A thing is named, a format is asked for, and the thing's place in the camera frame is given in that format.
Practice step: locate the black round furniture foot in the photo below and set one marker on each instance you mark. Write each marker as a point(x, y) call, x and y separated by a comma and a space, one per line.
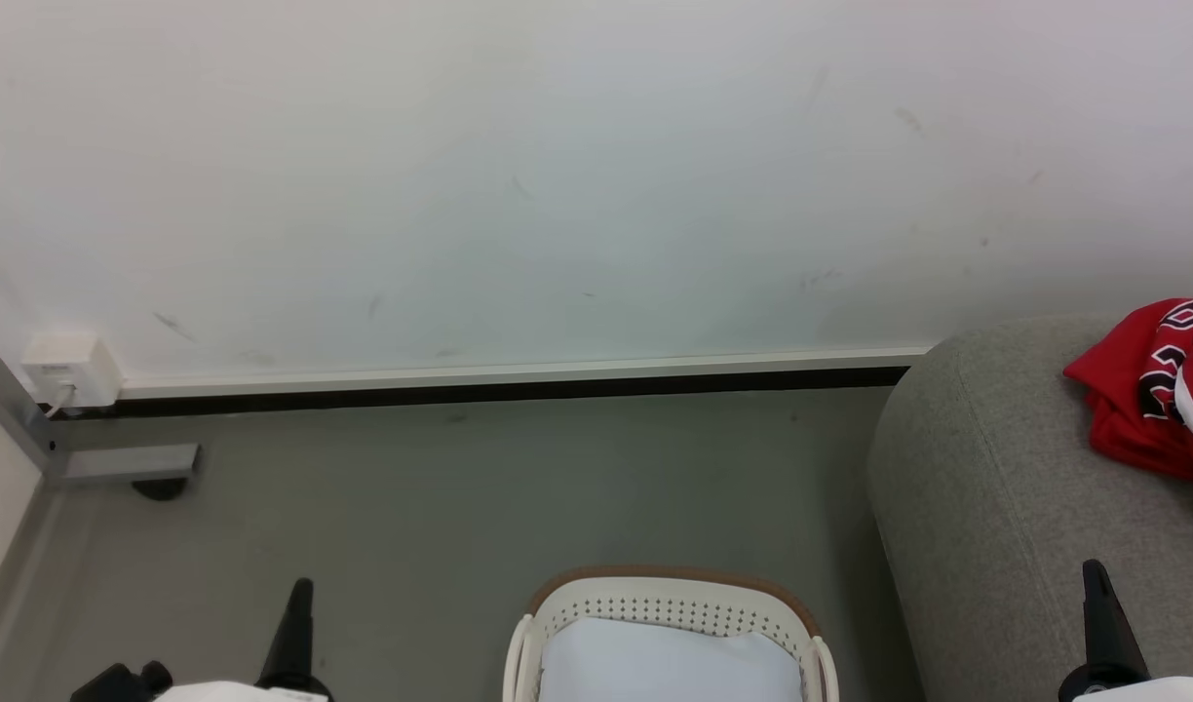
point(160, 488)

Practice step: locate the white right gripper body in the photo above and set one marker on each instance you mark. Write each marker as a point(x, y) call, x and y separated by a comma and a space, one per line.
point(1162, 690)

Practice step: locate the white wall socket box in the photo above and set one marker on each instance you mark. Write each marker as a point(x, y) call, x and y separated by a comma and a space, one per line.
point(75, 366)

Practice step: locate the white perforated laundry basket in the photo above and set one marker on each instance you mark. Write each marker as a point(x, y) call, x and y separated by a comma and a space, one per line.
point(655, 609)

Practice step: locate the white cloth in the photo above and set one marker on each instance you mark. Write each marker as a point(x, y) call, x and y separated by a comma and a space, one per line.
point(665, 663)

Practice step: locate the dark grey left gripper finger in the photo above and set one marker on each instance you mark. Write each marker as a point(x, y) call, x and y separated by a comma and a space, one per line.
point(294, 643)

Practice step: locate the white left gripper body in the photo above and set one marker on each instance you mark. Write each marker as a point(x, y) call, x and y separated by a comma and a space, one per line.
point(236, 693)

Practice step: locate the grey fabric sofa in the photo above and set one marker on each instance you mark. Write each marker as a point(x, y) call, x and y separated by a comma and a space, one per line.
point(1006, 487)

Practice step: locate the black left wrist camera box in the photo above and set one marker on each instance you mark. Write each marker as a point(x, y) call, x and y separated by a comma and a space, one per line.
point(119, 683)

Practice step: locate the white baseboard strip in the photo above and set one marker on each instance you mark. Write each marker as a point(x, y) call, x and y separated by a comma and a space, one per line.
point(509, 372)

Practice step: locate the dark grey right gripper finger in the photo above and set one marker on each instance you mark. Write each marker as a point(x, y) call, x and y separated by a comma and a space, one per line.
point(1106, 634)

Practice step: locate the red basketball jersey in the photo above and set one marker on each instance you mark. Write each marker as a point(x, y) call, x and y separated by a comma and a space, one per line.
point(1128, 429)

